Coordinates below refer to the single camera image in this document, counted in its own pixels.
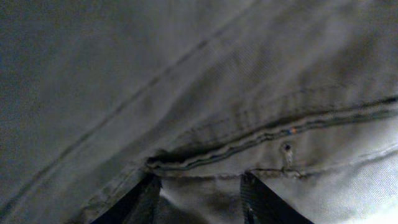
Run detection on grey shorts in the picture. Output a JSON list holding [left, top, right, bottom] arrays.
[[1, 0, 397, 223]]

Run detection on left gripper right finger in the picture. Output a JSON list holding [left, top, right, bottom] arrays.
[[240, 172, 313, 224]]

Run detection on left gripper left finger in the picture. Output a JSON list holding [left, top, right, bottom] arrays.
[[91, 174, 162, 224]]

